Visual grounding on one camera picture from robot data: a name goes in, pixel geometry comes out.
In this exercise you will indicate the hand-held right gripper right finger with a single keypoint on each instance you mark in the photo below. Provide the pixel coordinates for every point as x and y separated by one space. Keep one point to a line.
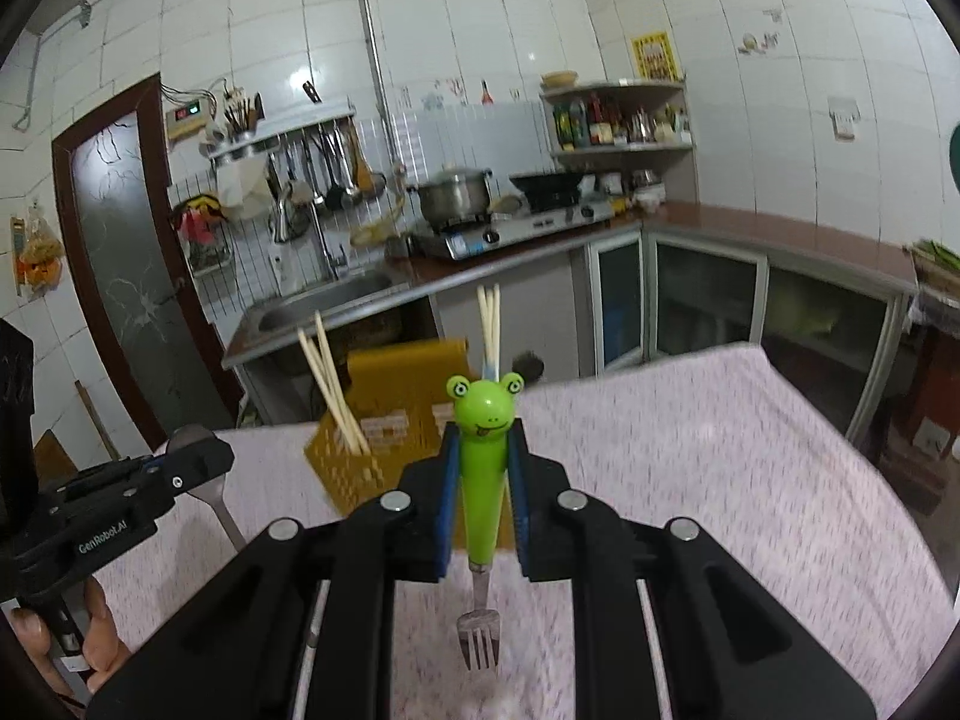
519 495

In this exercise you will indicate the grey wall pipe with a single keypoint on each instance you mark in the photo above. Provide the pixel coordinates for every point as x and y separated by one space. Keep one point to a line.
371 37

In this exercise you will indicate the yellow plastic utensil holder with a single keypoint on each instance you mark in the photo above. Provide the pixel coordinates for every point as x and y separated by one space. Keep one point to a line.
397 390

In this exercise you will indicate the pink patterned tablecloth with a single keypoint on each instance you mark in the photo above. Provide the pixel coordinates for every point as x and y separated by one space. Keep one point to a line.
712 465

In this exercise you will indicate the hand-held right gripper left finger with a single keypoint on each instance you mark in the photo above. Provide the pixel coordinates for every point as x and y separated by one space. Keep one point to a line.
448 495

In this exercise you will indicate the yellow wall poster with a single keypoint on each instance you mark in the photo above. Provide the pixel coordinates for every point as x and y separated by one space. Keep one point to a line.
652 56

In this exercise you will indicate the white hanging cloth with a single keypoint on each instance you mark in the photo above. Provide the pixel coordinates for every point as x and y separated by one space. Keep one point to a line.
240 180

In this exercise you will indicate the wooden stick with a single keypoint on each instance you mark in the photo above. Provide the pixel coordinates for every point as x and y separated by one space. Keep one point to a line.
95 420

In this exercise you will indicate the steel faucet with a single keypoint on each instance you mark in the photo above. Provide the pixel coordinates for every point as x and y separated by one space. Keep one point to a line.
324 240

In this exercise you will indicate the brown framed glass door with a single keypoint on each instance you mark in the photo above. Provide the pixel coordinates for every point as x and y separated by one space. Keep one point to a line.
127 255

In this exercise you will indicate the glass door base cabinet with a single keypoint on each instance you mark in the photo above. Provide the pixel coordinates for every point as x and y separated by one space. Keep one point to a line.
750 300

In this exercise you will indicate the steel spoon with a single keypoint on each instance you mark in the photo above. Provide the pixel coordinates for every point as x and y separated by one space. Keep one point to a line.
219 511

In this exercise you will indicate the cream wall control box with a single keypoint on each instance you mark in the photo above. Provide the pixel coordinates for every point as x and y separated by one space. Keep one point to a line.
187 116

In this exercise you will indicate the stack of white bowls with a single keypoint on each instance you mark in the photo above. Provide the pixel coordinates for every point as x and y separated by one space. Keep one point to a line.
649 195

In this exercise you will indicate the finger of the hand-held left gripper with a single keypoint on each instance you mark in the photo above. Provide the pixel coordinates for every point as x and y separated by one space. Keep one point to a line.
199 457

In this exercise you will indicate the person's left hand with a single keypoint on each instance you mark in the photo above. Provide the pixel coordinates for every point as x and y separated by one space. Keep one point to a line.
101 637

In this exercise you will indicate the steel kitchen sink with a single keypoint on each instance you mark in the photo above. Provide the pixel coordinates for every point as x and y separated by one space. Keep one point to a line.
322 301

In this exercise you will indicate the steel corner shelf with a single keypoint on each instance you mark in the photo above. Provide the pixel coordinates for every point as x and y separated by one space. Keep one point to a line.
622 146

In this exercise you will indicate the black wok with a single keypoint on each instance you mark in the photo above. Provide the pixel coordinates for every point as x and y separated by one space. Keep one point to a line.
547 184

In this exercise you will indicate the steel gas stove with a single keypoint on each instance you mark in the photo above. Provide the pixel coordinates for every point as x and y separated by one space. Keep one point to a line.
525 226

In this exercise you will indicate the white wall socket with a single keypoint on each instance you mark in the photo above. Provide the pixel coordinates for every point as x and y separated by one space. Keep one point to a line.
844 116

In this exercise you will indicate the steel chopstick cup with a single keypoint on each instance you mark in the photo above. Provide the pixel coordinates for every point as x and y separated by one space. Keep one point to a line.
240 118

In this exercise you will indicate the steel utensil wall rack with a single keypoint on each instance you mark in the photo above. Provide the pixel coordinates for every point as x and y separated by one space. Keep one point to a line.
285 131

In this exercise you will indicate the steel cooking pot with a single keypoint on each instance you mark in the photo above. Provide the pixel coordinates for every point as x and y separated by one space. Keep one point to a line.
454 195

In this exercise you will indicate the cream bowl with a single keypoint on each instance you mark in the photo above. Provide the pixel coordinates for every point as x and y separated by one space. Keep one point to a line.
559 79

